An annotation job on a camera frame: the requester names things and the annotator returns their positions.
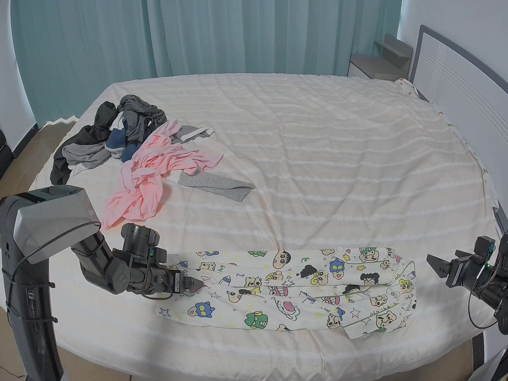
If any grey knitted garment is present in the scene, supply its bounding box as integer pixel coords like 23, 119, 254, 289
167, 172, 255, 202

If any grey white-trimmed garment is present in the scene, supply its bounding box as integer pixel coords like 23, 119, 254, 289
176, 125, 215, 142

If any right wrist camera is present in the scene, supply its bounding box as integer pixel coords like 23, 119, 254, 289
474, 236, 495, 259

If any bed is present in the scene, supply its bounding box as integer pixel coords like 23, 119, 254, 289
28, 24, 508, 381

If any black cable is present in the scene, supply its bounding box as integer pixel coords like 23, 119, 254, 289
467, 284, 501, 330
5, 221, 102, 324

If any pink garment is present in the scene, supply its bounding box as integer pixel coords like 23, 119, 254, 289
101, 119, 224, 230

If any blue-green curtain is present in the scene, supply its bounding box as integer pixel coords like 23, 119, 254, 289
12, 0, 405, 128

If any white printed pillow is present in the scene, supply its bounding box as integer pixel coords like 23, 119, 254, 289
394, 78, 419, 96

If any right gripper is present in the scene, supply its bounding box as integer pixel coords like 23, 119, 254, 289
426, 250, 483, 289

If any white printed pyjama top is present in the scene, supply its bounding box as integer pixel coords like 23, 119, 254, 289
155, 246, 418, 340

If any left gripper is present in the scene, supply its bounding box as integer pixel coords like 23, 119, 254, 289
160, 265, 189, 297

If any grey bedside table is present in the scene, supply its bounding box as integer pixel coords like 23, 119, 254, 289
348, 34, 413, 80

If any pile of clothes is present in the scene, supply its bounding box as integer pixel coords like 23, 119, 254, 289
49, 94, 167, 186

